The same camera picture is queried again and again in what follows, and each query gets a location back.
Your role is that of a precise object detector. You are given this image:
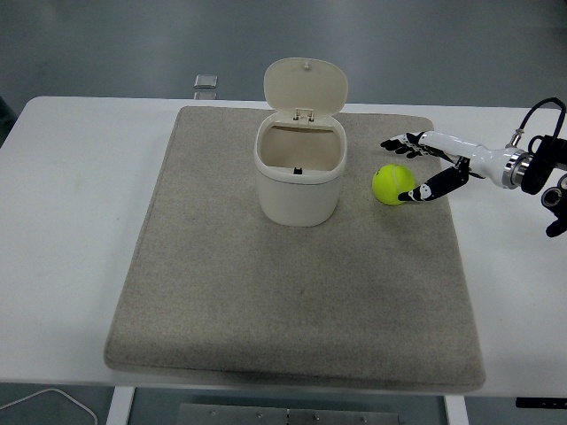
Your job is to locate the white table leg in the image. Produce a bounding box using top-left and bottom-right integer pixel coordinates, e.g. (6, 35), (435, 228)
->
(442, 393), (469, 425)
(105, 386), (136, 425)

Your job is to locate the black table control panel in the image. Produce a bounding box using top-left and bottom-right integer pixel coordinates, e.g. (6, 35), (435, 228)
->
(515, 397), (567, 409)

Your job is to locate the yellow tennis ball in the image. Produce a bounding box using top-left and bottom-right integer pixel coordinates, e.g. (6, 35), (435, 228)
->
(371, 164), (416, 206)

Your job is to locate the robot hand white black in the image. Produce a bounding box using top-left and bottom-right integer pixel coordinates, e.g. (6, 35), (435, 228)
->
(379, 130), (511, 205)

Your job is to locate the cream plastic box with lid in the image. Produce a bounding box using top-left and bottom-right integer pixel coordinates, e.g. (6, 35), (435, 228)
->
(253, 57), (349, 228)

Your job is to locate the beige fabric mat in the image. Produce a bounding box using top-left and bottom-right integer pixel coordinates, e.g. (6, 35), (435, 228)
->
(104, 104), (487, 391)

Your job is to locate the grey metal plate with screws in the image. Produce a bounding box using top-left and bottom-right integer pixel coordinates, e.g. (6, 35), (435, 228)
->
(179, 402), (400, 425)

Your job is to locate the white cable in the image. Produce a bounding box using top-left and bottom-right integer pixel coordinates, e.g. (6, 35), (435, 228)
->
(0, 387), (97, 425)

